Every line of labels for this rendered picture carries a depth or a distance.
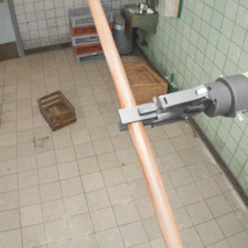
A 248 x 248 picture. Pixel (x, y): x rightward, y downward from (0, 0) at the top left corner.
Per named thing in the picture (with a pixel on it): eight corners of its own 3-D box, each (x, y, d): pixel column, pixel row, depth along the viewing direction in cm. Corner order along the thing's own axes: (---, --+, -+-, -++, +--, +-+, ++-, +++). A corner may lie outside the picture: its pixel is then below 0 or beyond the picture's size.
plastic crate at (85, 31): (112, 31, 373) (112, 22, 363) (72, 37, 363) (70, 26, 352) (107, 22, 402) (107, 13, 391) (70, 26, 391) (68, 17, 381)
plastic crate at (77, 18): (113, 22, 365) (113, 11, 354) (72, 28, 351) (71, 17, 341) (106, 13, 393) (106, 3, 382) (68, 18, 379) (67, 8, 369)
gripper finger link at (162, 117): (194, 95, 56) (193, 98, 58) (146, 110, 56) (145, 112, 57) (201, 112, 55) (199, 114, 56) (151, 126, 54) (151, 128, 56)
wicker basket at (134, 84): (130, 106, 291) (130, 85, 272) (110, 80, 328) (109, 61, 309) (167, 94, 306) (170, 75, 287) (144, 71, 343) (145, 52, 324)
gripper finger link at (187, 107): (202, 110, 54) (206, 107, 53) (156, 118, 50) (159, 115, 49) (196, 94, 56) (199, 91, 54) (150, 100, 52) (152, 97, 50)
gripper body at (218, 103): (237, 104, 51) (199, 113, 50) (219, 120, 59) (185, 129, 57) (222, 73, 54) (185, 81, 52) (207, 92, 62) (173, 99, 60)
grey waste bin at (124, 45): (137, 53, 416) (137, 21, 378) (114, 57, 408) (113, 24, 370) (129, 44, 442) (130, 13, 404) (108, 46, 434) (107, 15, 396)
